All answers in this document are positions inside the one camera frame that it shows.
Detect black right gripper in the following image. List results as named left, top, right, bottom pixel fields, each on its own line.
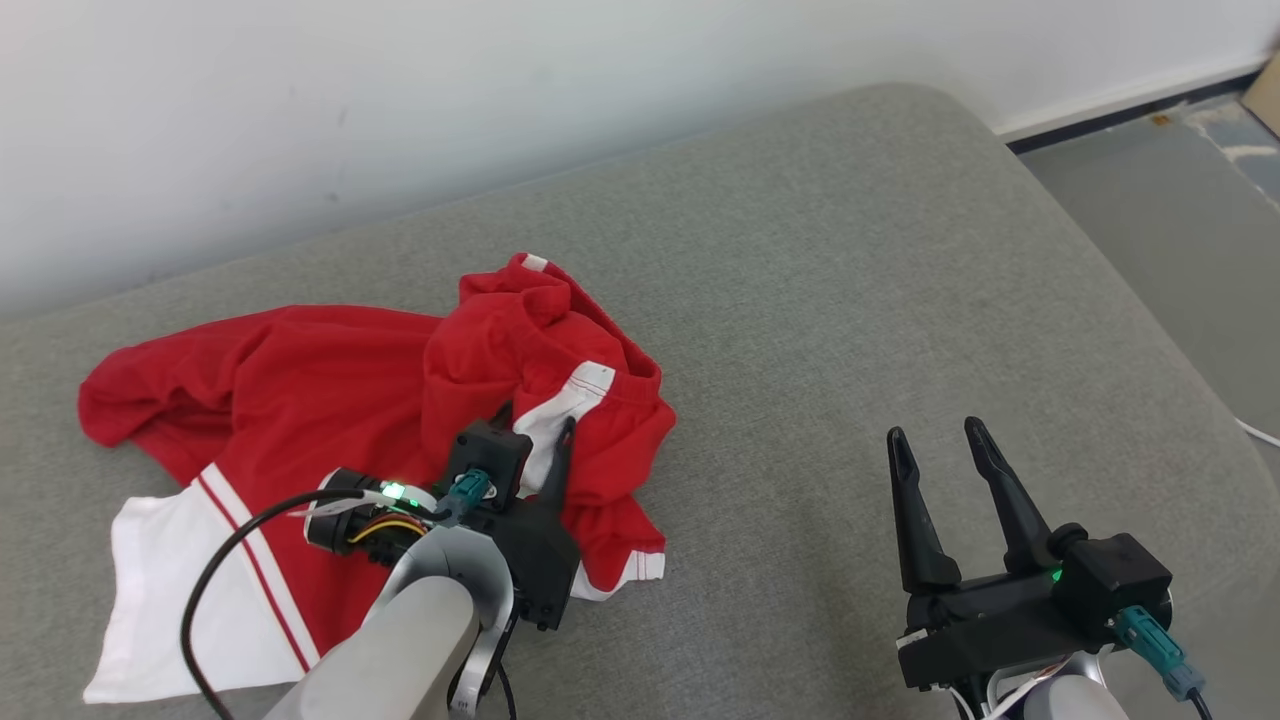
left=887, top=417, right=1103, bottom=691

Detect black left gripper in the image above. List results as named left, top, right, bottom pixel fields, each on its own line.
left=305, top=418, right=583, bottom=633

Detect red white basketball shorts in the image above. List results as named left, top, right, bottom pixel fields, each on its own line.
left=422, top=253, right=678, bottom=603

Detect red white basketball jersey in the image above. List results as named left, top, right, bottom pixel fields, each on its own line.
left=78, top=305, right=521, bottom=704

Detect grey fabric sofa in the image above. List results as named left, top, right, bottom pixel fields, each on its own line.
left=0, top=82, right=1280, bottom=720

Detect brown cardboard piece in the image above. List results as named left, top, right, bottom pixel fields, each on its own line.
left=1243, top=50, right=1280, bottom=138

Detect thin white right arm wire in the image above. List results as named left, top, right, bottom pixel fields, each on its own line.
left=945, top=660, right=1066, bottom=720

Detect black cable with teal plug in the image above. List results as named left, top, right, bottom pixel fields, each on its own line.
left=1112, top=605, right=1214, bottom=720

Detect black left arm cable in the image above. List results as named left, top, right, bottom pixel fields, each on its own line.
left=180, top=488, right=366, bottom=720

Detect black wall baseboard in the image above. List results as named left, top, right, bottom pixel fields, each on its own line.
left=1005, top=68, right=1269, bottom=154

